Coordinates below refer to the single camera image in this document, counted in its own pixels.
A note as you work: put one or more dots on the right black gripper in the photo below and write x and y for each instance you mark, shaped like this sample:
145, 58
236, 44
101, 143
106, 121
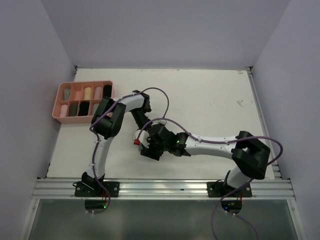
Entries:
149, 151

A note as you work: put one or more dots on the beige navy-trimmed underwear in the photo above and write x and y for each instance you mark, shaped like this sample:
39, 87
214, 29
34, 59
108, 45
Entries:
87, 93

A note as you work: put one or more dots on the plain grey underwear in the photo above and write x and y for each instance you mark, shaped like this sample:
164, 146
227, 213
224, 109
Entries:
66, 94

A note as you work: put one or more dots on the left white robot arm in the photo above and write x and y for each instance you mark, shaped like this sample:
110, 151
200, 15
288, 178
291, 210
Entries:
106, 124

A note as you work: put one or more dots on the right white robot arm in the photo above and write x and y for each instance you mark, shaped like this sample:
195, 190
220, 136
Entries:
250, 155

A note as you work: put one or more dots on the grey rolled cloth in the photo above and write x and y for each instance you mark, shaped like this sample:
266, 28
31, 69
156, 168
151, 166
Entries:
94, 108

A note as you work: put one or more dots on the black rolled cloth back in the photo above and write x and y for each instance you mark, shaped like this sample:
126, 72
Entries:
107, 91

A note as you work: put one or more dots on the black rolled cloth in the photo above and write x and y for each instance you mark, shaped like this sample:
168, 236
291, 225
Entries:
83, 108
107, 91

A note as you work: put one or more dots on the beige rolled cloth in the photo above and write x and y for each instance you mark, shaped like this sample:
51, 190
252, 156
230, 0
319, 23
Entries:
97, 92

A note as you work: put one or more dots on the black rolled cloth front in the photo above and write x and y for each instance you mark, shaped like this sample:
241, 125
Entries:
83, 108

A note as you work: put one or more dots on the olive rolled cloth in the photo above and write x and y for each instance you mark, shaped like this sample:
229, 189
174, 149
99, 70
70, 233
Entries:
73, 109

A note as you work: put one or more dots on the pink divided storage tray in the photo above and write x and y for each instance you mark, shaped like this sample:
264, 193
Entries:
76, 96

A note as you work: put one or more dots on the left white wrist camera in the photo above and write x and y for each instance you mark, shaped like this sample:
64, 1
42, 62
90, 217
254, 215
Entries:
159, 122

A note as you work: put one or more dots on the red cable connector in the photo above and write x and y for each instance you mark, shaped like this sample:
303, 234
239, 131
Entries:
136, 142

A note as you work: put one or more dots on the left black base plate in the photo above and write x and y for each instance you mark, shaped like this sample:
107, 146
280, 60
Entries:
97, 190

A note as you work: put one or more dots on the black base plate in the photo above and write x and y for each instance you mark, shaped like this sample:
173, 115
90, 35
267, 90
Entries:
97, 190
218, 189

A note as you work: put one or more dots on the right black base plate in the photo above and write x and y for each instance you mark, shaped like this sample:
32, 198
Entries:
218, 189

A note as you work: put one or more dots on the aluminium mounting rail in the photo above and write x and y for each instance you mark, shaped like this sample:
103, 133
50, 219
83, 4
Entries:
164, 189

